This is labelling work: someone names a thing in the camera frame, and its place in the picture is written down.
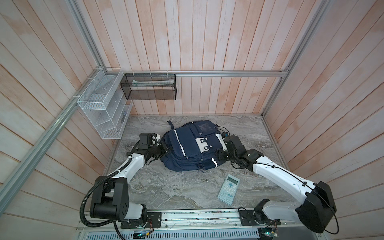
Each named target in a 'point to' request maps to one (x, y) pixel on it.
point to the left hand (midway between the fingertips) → (172, 150)
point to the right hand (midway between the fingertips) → (218, 151)
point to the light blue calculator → (228, 190)
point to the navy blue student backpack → (193, 146)
